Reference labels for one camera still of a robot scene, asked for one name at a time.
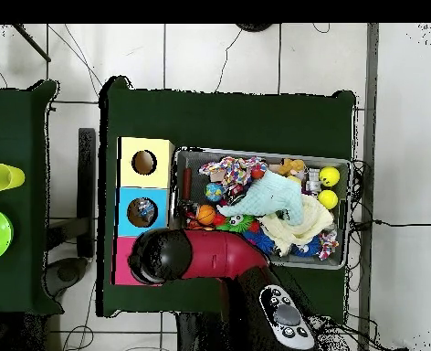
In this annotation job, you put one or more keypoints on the mint green muslin cloth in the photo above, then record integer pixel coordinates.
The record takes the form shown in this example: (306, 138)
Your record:
(270, 197)

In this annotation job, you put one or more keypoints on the crushed clear bottle blue label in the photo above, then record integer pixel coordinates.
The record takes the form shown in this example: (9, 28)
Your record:
(144, 211)

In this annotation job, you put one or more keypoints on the cream muslin cloth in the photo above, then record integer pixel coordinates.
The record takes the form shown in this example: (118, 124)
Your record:
(310, 219)

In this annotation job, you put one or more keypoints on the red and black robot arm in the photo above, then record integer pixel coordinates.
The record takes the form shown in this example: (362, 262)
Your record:
(219, 252)

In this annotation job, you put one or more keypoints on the wooden box with three holes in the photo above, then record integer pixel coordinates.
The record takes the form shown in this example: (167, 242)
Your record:
(128, 175)

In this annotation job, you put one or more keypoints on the blue globe ball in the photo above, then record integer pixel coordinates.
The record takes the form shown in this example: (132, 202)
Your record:
(214, 192)

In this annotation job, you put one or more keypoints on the orange toy basketball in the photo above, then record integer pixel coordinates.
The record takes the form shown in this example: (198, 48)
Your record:
(206, 214)

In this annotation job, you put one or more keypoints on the dark red cylinder toy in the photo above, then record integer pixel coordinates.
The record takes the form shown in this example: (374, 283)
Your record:
(187, 182)

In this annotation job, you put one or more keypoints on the green spiky toy with eyes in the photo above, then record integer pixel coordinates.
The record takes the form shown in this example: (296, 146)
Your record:
(237, 222)

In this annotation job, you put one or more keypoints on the dark green table cloth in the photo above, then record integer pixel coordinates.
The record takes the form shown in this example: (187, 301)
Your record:
(14, 128)
(230, 120)

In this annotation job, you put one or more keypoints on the brown plush animal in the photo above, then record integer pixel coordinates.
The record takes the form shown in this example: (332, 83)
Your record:
(291, 166)

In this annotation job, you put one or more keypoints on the grey toy robot figure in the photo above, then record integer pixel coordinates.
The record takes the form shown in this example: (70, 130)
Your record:
(312, 179)

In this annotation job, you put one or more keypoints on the yellow ball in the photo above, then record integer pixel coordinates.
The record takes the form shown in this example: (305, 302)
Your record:
(329, 176)
(328, 199)

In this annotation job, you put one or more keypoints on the black upright panel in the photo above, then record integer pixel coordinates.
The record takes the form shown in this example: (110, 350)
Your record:
(86, 164)

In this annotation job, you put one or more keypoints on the dark grey floor base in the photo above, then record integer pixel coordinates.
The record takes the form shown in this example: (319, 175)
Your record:
(67, 272)

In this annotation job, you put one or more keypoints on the black round object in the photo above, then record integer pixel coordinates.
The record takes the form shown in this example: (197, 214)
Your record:
(254, 26)

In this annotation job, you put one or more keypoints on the lime yellow plastic cup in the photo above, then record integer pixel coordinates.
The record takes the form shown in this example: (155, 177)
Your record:
(3, 177)

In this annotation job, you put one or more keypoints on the black tripod leg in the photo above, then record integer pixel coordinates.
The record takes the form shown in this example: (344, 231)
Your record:
(33, 43)

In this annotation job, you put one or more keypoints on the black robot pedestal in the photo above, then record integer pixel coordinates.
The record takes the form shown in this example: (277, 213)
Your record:
(190, 332)

